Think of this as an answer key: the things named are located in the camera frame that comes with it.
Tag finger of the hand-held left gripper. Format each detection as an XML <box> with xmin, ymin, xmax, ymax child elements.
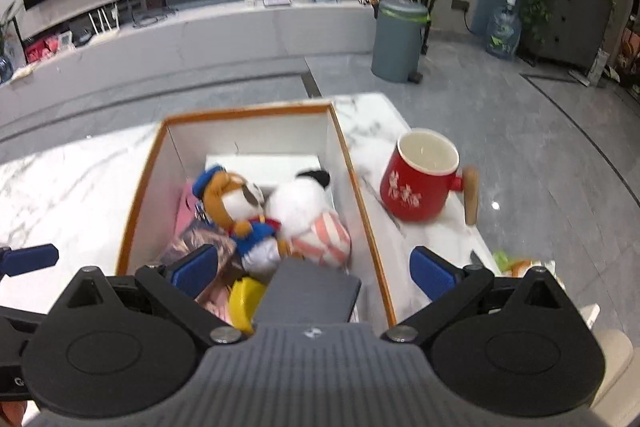
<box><xmin>0</xmin><ymin>243</ymin><xmax>60</xmax><ymax>278</ymax></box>

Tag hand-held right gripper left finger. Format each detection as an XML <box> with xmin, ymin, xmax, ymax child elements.
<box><xmin>65</xmin><ymin>244</ymin><xmax>253</xmax><ymax>347</ymax></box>

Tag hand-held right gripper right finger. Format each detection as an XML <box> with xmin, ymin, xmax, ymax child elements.
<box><xmin>382</xmin><ymin>245</ymin><xmax>576</xmax><ymax>344</ymax></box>

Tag pink sequin pouch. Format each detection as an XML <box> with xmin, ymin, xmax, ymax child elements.
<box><xmin>207</xmin><ymin>284</ymin><xmax>237</xmax><ymax>324</ymax></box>

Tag yellow toy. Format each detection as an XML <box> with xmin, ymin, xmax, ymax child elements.
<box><xmin>229</xmin><ymin>276</ymin><xmax>269</xmax><ymax>336</ymax></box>

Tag pink wallet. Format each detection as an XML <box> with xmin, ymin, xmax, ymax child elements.
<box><xmin>172</xmin><ymin>184</ymin><xmax>202</xmax><ymax>239</ymax></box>

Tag sailor bear plush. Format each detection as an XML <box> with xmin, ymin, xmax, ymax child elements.
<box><xmin>192</xmin><ymin>164</ymin><xmax>294</xmax><ymax>278</ymax></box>

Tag orange cardboard box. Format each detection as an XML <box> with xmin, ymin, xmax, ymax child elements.
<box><xmin>116</xmin><ymin>102</ymin><xmax>399</xmax><ymax>329</ymax></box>

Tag dark grey box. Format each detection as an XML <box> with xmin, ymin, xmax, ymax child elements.
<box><xmin>252</xmin><ymin>257</ymin><xmax>362</xmax><ymax>326</ymax></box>

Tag white plush with striped pants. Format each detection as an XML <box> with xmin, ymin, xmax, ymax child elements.
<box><xmin>265</xmin><ymin>168</ymin><xmax>354</xmax><ymax>269</ymax></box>

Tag green orange packet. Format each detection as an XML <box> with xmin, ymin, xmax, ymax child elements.
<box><xmin>492</xmin><ymin>250</ymin><xmax>535</xmax><ymax>277</ymax></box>

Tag red mug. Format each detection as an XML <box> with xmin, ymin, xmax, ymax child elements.
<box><xmin>379</xmin><ymin>128</ymin><xmax>481</xmax><ymax>227</ymax></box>

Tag snake plant in blue vase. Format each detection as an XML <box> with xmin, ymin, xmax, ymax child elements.
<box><xmin>0</xmin><ymin>2</ymin><xmax>24</xmax><ymax>84</ymax></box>

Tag white seat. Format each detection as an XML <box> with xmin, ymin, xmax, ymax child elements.
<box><xmin>550</xmin><ymin>302</ymin><xmax>637</xmax><ymax>409</ymax></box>

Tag red gift box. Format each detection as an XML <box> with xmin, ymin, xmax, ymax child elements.
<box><xmin>25</xmin><ymin>38</ymin><xmax>51</xmax><ymax>62</ymax></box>

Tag marble tv stand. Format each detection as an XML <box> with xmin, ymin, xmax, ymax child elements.
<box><xmin>0</xmin><ymin>0</ymin><xmax>381</xmax><ymax>108</ymax></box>

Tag grey trash can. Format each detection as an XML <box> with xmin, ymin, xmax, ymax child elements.
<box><xmin>371</xmin><ymin>0</ymin><xmax>431</xmax><ymax>84</ymax></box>

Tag white router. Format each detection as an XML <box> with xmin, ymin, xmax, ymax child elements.
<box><xmin>87</xmin><ymin>4</ymin><xmax>121</xmax><ymax>40</ymax></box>

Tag large water bottle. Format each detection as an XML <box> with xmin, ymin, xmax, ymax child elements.
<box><xmin>486</xmin><ymin>0</ymin><xmax>524</xmax><ymax>60</ymax></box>

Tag white floor sign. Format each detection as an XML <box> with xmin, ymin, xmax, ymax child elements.
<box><xmin>587</xmin><ymin>49</ymin><xmax>609</xmax><ymax>86</ymax></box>

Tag grey cabinet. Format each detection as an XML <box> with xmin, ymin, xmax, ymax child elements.
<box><xmin>520</xmin><ymin>0</ymin><xmax>616</xmax><ymax>70</ymax></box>

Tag black cables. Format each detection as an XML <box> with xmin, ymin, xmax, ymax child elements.
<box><xmin>132</xmin><ymin>12</ymin><xmax>178</xmax><ymax>28</ymax></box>

